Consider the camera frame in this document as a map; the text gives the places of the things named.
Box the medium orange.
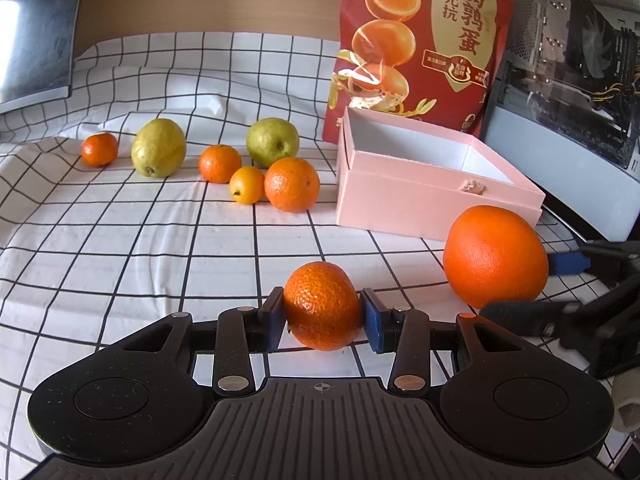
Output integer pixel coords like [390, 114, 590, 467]
[264, 157, 321, 213]

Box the large orange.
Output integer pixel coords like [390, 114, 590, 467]
[443, 205, 550, 310]

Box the large green guava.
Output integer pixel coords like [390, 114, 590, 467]
[131, 118, 187, 179]

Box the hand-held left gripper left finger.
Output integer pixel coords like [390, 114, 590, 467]
[117, 287, 287, 397]

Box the small bumpy mandarin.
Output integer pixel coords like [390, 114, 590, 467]
[283, 261, 362, 352]

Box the dark monitor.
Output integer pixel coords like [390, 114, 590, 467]
[0, 0, 91, 116]

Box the red snack bag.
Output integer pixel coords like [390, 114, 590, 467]
[322, 0, 516, 143]

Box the white checked cloth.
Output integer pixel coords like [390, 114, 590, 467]
[0, 31, 640, 480]

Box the computer case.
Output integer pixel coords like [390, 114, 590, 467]
[480, 0, 640, 241]

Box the small yellow-orange kumquat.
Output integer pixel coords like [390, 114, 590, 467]
[229, 166, 266, 205]

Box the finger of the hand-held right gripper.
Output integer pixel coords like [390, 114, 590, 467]
[479, 301, 583, 338]
[547, 240, 640, 277]

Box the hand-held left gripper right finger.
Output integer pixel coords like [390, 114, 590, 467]
[361, 287, 521, 397]

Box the pink cardboard box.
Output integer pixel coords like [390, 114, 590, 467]
[335, 106, 546, 243]

